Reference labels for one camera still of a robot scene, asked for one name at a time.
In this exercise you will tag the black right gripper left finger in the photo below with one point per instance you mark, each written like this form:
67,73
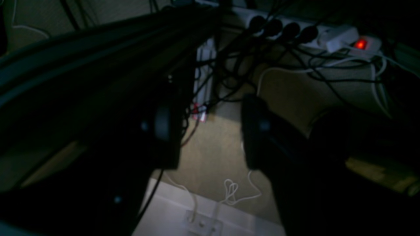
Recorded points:
101,191

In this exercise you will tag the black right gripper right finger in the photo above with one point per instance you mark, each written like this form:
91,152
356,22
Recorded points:
315,192

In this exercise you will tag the white floor socket plate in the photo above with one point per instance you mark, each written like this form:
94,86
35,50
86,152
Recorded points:
201,225

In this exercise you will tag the white power strip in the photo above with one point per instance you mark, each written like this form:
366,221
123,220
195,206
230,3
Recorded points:
309,34

